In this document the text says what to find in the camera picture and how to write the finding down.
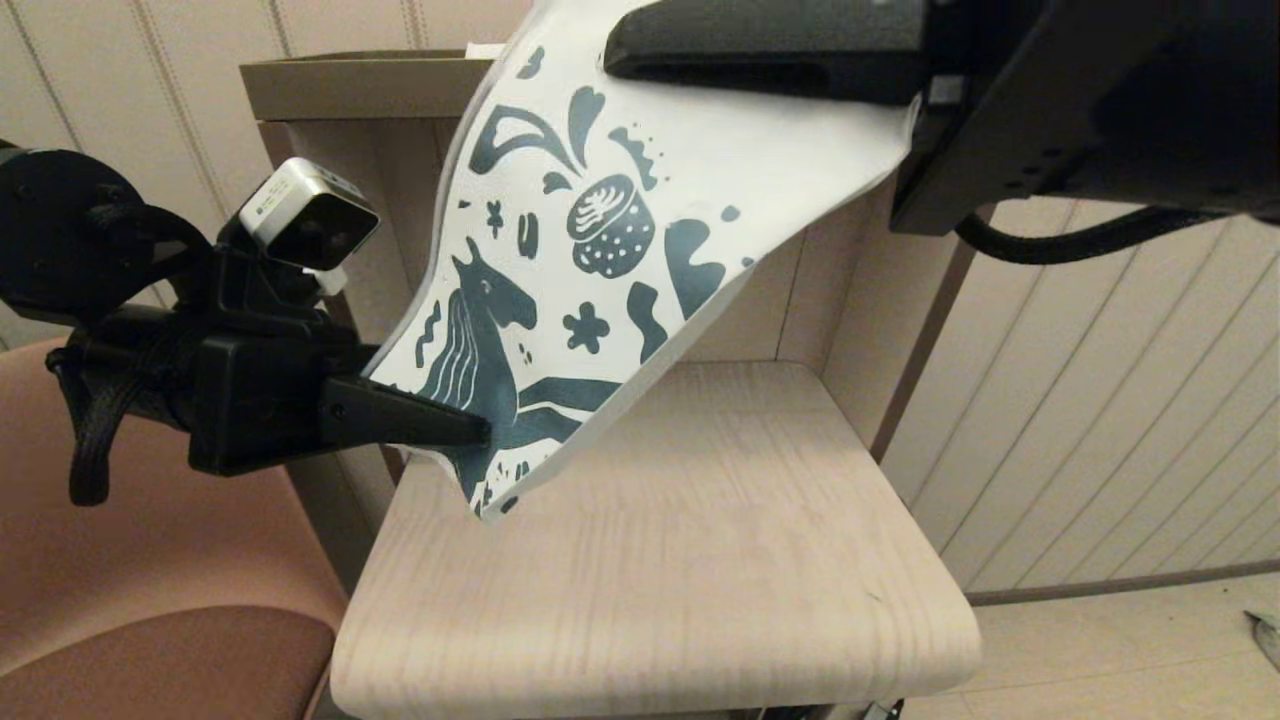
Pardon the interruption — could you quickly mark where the white horse print pouch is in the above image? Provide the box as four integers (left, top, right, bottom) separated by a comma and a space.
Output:
362, 0, 919, 524

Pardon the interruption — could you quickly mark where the crumpled clear plastic bag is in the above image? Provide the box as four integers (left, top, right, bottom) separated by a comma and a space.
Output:
1245, 610, 1280, 671

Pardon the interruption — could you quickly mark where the pink chair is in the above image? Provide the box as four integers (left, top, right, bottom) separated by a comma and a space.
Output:
0, 335, 351, 720

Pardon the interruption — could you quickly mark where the beige wooden desk shelf unit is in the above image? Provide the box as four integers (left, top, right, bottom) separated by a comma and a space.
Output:
238, 48, 986, 720

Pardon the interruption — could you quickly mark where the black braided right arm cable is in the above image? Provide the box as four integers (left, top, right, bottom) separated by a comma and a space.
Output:
955, 203, 1246, 267

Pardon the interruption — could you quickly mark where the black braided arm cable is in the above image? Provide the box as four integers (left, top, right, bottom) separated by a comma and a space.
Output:
45, 345, 146, 508
955, 203, 1246, 267

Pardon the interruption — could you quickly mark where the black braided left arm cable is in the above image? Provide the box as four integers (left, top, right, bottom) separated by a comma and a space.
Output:
45, 345, 146, 508

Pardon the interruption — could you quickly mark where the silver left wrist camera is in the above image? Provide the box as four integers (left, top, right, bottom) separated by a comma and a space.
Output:
237, 156, 382, 298

